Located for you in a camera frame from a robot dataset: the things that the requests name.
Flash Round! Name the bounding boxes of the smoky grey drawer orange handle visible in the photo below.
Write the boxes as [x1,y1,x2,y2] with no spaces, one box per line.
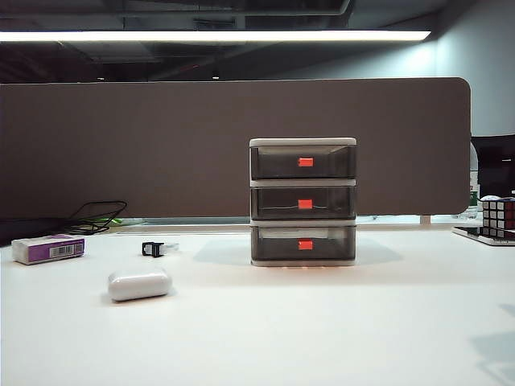
[250,145,356,180]
[250,186,356,220]
[250,225,356,261]

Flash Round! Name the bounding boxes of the white plastic drawer cabinet frame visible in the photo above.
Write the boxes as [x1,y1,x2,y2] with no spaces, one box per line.
[248,137,358,268]

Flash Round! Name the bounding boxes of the white earphone case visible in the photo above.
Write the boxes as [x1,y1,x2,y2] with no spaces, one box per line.
[107,266,173,302]

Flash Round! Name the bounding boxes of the brown desk partition panel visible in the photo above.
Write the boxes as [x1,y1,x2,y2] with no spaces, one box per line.
[0,76,472,220]

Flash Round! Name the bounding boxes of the small black plastic clip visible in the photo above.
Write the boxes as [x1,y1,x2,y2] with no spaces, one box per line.
[141,240,180,258]

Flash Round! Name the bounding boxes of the long ceiling light strip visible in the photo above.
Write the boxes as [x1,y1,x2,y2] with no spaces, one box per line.
[0,30,431,43]

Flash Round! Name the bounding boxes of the white flat tray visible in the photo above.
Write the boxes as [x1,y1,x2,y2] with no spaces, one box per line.
[452,225,515,247]

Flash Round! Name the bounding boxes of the purple and white small box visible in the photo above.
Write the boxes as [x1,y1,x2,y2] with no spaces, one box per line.
[10,233,86,265]

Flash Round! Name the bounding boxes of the black monitor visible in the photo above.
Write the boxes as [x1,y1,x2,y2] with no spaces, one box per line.
[470,135,515,198]

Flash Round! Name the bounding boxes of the Rubik's cube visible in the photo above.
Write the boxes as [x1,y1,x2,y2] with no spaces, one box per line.
[480,195,515,242]

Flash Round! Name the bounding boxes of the black desk cable bundle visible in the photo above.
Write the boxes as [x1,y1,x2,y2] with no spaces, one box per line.
[66,199,128,235]

